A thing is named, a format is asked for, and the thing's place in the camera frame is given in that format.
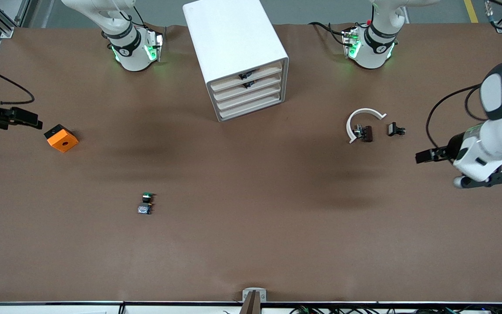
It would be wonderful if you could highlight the black left base cable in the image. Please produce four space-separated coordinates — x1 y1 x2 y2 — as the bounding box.
310 22 352 46

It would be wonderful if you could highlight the white drawer cabinet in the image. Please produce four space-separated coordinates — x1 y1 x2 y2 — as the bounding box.
183 0 289 123

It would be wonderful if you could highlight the white curved plastic ring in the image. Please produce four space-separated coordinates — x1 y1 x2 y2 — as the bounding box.
346 108 387 144

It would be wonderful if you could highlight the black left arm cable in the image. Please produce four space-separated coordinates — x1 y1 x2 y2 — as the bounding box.
426 84 489 151

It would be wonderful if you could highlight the black right base cable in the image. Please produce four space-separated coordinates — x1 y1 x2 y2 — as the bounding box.
131 4 167 40

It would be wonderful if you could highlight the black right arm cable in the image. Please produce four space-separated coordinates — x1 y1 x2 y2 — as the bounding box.
0 63 36 105

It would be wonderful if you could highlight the small brown component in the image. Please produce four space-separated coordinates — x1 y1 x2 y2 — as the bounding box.
353 125 373 143

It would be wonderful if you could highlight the white table edge rail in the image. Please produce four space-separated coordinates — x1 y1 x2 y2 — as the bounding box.
0 301 502 314

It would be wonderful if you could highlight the green push button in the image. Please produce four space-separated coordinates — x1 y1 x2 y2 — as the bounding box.
138 192 156 215

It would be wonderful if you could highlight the orange block with black side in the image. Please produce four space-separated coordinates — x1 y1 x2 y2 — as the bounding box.
44 124 79 153

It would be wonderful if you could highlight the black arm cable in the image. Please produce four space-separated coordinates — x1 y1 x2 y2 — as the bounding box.
426 84 489 151
0 63 36 105

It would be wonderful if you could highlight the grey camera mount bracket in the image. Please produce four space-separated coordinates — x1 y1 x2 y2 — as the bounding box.
242 288 267 314

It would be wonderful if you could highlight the black base cable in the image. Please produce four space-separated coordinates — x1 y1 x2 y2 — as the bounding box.
131 4 167 40
310 22 352 46

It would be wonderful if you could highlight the black cable bundle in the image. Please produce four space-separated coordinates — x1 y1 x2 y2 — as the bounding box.
290 305 465 314

